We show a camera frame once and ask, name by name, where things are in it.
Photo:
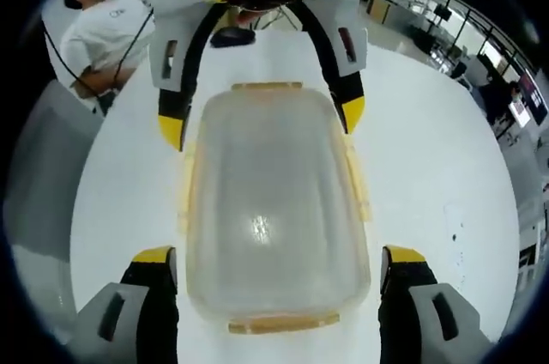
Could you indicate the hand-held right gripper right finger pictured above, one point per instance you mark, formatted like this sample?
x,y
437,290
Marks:
x,y
412,317

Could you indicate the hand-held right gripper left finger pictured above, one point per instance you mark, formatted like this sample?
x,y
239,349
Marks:
x,y
141,317

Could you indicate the clear plastic buckle container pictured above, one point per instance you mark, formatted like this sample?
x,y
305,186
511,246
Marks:
x,y
274,192

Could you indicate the person's left hand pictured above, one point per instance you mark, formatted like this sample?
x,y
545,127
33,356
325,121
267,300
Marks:
x,y
249,17

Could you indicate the yellowish cabinet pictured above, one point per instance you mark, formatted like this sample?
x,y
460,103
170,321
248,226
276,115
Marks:
x,y
377,7

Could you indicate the black computer mouse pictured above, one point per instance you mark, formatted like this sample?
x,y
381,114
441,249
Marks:
x,y
233,37

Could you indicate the person's body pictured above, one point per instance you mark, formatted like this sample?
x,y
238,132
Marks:
x,y
98,29

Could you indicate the small monitor on stand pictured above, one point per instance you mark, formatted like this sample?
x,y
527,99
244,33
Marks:
x,y
442,10

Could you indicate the black office chair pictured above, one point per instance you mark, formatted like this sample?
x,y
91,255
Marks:
x,y
459,70

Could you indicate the red screen monitor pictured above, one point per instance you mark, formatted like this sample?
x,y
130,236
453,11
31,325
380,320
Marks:
x,y
532,98

